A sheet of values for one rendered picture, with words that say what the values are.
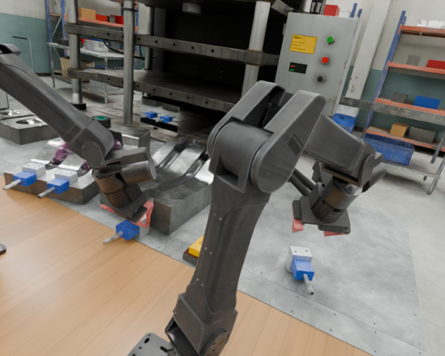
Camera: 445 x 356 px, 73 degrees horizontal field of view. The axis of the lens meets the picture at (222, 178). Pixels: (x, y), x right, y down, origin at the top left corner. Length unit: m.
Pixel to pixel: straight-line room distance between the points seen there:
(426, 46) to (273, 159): 6.95
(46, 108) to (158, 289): 0.43
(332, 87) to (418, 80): 5.80
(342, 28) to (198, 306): 1.26
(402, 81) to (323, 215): 6.64
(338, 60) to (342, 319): 1.05
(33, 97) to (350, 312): 0.78
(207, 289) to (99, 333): 0.28
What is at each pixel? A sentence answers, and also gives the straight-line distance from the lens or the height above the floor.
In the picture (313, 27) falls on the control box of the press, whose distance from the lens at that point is 1.49.
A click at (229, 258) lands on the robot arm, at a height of 1.05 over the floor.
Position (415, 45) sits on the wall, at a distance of 7.23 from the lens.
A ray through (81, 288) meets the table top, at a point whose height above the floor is 0.80.
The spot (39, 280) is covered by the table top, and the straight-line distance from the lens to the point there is 0.76.
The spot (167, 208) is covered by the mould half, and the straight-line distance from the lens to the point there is 0.81.
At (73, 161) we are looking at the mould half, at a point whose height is 0.87.
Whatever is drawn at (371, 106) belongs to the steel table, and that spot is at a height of 0.89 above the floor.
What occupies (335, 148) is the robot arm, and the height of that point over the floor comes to 1.18.
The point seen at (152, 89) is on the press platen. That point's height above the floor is 1.02.
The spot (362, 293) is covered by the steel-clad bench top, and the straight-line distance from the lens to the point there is 0.84.
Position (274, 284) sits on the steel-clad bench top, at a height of 0.80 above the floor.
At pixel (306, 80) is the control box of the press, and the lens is 1.48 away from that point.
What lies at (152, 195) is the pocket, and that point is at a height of 0.87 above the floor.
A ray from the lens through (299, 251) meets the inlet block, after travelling 0.79.
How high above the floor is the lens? 1.29
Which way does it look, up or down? 23 degrees down
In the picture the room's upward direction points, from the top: 9 degrees clockwise
